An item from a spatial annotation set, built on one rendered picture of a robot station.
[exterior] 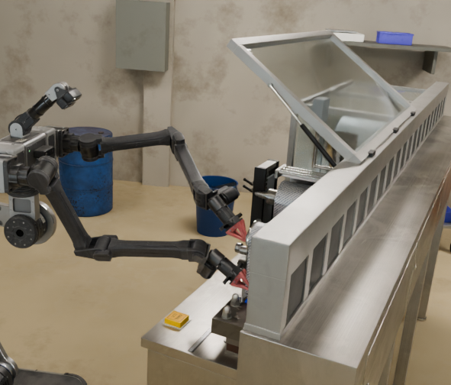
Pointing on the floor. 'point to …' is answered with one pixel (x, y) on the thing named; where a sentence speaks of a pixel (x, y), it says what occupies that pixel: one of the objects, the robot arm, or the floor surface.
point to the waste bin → (207, 225)
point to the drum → (88, 178)
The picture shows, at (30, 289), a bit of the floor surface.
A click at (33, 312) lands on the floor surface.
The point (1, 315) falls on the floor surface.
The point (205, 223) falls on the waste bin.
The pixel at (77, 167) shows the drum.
